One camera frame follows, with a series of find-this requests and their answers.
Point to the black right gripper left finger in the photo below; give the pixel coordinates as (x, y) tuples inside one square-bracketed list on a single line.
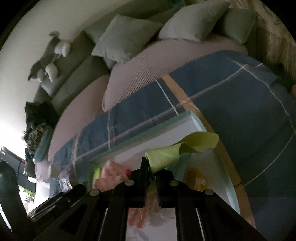
[(102, 215)]

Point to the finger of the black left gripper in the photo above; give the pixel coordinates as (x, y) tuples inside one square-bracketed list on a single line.
[(57, 205)]

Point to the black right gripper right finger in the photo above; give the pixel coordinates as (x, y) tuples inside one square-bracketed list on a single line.
[(201, 215)]

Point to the yellow orange soft item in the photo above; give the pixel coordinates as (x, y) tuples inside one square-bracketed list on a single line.
[(195, 179)]

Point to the pink white fuzzy sock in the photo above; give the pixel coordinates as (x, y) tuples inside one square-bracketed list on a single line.
[(114, 173)]

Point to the lime green cloth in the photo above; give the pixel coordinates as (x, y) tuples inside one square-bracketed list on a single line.
[(196, 142)]

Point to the green tissue pack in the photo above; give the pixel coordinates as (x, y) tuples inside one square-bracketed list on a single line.
[(97, 173)]

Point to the red white plush toy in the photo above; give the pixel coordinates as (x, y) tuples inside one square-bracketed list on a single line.
[(128, 172)]

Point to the light blue face mask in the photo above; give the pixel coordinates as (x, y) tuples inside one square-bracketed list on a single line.
[(179, 168)]

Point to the purple cartoon snack packet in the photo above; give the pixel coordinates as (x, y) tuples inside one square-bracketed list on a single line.
[(64, 181)]

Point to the dark cabinet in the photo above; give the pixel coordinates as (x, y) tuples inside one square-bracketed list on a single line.
[(18, 164)]

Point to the leopard print cushion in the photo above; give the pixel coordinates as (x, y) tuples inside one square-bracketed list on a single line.
[(35, 137)]

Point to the dark clothes pile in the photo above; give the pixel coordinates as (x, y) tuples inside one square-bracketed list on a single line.
[(38, 113)]

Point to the blue plaid table cloth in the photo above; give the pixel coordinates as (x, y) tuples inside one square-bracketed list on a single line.
[(233, 95)]

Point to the grey husky plush toy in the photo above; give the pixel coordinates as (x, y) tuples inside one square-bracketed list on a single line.
[(45, 66)]

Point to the grey green sofa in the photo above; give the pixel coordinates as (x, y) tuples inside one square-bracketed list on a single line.
[(87, 85)]

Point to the patterned beige curtain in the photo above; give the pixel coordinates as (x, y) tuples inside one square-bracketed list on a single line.
[(275, 43)]

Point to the grey white throw pillow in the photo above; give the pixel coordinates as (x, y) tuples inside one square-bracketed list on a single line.
[(194, 22)]

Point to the small green pillow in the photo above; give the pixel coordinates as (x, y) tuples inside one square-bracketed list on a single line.
[(237, 24)]

